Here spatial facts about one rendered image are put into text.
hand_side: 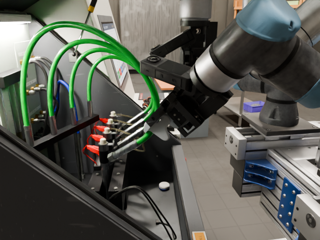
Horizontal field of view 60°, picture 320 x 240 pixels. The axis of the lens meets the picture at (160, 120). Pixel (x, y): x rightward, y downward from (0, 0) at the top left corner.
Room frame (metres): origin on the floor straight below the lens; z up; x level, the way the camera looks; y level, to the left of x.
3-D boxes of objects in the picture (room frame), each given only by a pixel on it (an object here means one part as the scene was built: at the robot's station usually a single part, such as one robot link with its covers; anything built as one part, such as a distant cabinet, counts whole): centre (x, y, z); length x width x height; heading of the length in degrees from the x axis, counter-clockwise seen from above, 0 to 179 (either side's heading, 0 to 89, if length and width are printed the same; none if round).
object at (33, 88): (0.93, 0.43, 1.20); 0.13 x 0.03 x 0.31; 2
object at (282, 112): (1.07, -0.49, 1.09); 0.15 x 0.15 x 0.10
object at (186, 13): (0.70, -0.08, 1.45); 0.08 x 0.08 x 0.05
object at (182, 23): (0.70, -0.09, 1.36); 0.09 x 0.08 x 0.12; 93
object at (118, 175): (0.83, 0.16, 0.91); 0.34 x 0.10 x 0.15; 2
